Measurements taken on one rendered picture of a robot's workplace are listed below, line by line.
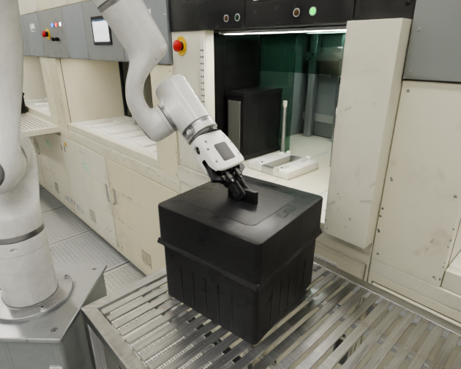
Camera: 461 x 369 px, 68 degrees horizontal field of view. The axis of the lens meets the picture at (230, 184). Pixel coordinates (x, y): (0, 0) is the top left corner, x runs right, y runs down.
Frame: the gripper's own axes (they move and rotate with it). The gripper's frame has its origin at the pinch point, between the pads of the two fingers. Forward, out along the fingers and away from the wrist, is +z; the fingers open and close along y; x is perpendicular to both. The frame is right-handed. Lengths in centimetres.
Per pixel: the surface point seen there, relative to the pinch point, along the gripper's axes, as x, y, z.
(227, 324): 13.3, -13.7, 23.5
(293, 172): 20, 54, 0
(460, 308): -16, 22, 51
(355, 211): -9.5, 20.7, 20.0
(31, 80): 240, 101, -239
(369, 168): -19.3, 20.4, 12.8
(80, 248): 195, 40, -48
